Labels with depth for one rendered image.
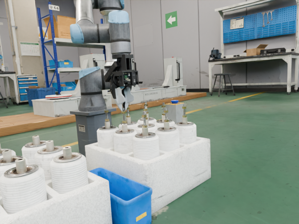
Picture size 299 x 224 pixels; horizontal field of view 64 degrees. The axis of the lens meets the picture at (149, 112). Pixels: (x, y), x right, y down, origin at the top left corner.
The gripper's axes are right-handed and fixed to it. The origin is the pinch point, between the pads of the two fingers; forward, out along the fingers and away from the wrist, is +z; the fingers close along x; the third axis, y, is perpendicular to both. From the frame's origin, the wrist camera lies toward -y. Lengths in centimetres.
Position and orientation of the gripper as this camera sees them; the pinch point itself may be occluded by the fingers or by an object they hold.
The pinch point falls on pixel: (122, 107)
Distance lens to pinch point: 94.6
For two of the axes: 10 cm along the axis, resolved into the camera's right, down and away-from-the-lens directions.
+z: 0.6, 9.9, 1.4
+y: 6.4, 0.7, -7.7
